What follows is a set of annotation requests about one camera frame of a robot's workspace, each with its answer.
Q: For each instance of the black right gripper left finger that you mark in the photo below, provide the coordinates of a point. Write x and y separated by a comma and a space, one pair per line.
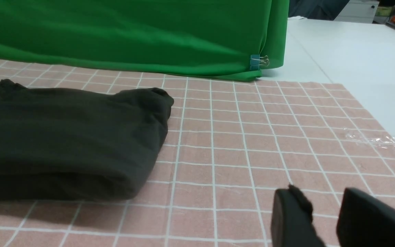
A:
292, 220

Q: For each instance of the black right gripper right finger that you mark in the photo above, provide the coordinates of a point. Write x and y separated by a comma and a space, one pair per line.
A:
365, 221

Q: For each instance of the dark gray long-sleeve top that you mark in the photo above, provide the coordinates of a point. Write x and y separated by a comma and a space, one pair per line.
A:
69, 144

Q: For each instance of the clear adhesive tape strip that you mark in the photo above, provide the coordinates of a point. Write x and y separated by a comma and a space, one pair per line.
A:
376, 138

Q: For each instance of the pink checkered tablecloth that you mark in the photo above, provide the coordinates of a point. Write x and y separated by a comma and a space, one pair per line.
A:
230, 146

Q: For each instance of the metal binder clip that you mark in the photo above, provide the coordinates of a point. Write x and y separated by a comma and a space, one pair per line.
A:
257, 62

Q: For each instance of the green backdrop cloth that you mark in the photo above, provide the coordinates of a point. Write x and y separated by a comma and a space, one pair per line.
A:
190, 38

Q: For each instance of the white drawer cabinet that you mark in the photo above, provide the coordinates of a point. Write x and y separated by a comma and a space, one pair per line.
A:
358, 11

